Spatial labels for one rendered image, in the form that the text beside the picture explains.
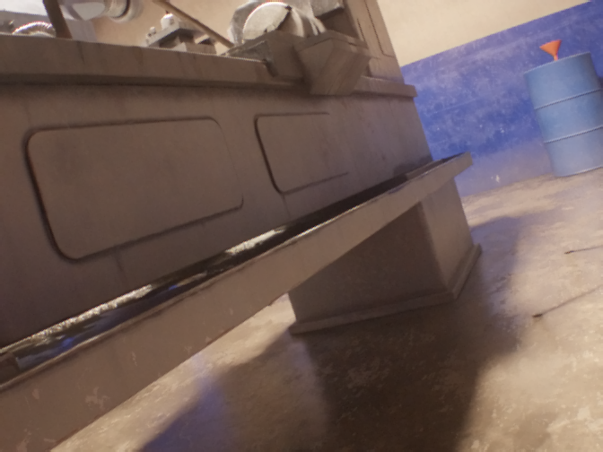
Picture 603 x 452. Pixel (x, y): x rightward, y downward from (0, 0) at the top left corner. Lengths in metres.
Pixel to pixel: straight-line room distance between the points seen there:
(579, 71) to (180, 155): 4.02
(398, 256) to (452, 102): 3.53
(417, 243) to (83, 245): 1.47
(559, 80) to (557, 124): 0.34
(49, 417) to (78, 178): 0.38
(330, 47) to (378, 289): 1.02
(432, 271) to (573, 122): 2.83
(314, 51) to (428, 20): 4.19
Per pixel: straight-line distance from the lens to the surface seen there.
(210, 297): 0.67
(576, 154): 4.70
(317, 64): 1.43
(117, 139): 0.87
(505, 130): 5.42
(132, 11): 1.45
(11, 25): 0.96
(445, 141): 5.50
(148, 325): 0.58
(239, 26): 2.46
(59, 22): 0.88
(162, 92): 1.00
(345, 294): 2.18
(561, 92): 4.68
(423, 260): 2.06
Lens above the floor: 0.53
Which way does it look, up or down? 4 degrees down
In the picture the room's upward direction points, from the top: 18 degrees counter-clockwise
